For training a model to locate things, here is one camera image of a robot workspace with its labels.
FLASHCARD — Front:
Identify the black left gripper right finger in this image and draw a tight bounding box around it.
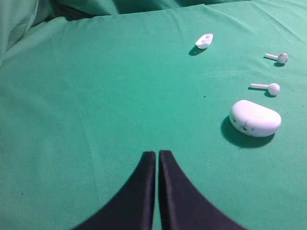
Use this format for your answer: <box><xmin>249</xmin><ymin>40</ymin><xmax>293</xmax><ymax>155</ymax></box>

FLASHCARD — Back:
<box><xmin>158</xmin><ymin>150</ymin><xmax>244</xmax><ymax>230</ymax></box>

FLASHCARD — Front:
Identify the white bluetooth earbud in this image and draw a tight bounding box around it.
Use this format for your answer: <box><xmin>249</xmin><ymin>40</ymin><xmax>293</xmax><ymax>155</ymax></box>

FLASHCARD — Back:
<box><xmin>250</xmin><ymin>83</ymin><xmax>280</xmax><ymax>96</ymax></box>
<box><xmin>264</xmin><ymin>53</ymin><xmax>288</xmax><ymax>64</ymax></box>

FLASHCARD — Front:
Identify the green table cloth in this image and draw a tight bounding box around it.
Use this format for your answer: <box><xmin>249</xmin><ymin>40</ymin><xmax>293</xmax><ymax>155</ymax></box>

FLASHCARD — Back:
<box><xmin>0</xmin><ymin>0</ymin><xmax>307</xmax><ymax>230</ymax></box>

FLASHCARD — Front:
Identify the white earbud case lid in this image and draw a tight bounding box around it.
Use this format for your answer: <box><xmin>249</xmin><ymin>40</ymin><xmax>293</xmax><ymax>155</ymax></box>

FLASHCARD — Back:
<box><xmin>229</xmin><ymin>100</ymin><xmax>282</xmax><ymax>138</ymax></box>

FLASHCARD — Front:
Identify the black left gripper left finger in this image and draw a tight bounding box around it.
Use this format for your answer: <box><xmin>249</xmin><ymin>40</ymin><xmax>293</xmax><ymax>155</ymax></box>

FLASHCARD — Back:
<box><xmin>76</xmin><ymin>151</ymin><xmax>156</xmax><ymax>230</ymax></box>

